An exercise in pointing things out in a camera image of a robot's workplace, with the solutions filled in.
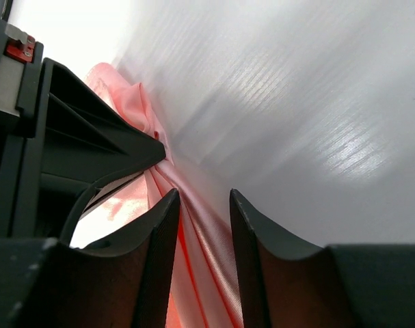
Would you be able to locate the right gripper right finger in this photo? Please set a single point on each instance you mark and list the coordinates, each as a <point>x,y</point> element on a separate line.
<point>285,281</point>

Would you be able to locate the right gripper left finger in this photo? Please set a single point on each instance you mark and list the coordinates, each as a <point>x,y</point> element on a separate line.
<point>121,280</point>

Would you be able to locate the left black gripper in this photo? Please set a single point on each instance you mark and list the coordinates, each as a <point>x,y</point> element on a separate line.
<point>84,138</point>

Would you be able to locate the pink cloth napkin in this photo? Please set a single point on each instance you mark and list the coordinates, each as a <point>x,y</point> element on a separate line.
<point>204,289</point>

